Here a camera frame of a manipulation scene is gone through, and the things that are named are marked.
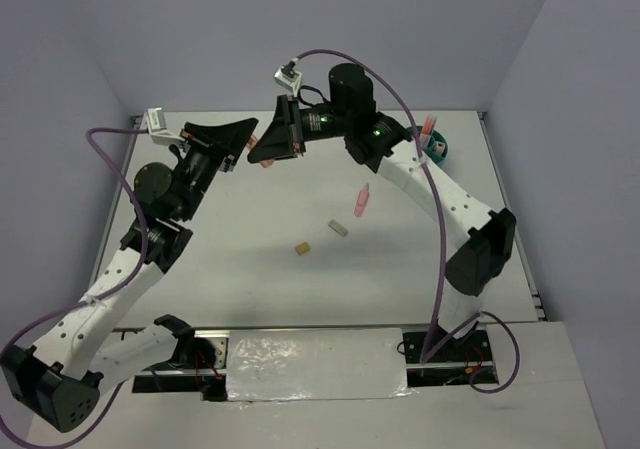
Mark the pink mini stapler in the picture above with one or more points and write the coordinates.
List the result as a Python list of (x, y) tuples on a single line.
[(439, 148)]

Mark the silver foil cover plate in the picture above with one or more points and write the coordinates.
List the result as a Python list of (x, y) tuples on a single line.
[(328, 364)]

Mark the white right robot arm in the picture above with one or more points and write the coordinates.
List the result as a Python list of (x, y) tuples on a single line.
[(476, 241)]

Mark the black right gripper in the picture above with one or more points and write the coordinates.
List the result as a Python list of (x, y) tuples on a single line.
[(284, 137)]

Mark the grey white eraser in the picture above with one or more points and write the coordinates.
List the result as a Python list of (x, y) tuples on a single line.
[(338, 228)]

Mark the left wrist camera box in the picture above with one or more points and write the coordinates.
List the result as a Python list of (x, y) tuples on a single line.
[(154, 124)]

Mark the teal round pen holder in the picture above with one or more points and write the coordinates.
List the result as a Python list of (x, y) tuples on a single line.
[(433, 143)]

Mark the metal base rail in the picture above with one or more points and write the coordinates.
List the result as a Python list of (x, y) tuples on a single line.
[(456, 363)]

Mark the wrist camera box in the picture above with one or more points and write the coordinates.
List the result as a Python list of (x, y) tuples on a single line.
[(288, 77), (154, 124)]

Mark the orange correction tape dispenser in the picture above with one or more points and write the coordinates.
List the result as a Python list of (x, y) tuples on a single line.
[(257, 155)]

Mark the orange highlighter pen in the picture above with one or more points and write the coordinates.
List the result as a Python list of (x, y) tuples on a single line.
[(431, 128)]

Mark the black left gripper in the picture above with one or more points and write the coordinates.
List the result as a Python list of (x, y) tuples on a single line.
[(223, 147)]

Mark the tan yellow eraser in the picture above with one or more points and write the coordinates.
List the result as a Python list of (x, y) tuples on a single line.
[(302, 248)]

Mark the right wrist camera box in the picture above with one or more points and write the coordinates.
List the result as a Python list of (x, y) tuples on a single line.
[(288, 77)]

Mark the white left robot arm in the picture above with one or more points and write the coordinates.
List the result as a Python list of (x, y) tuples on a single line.
[(62, 375)]

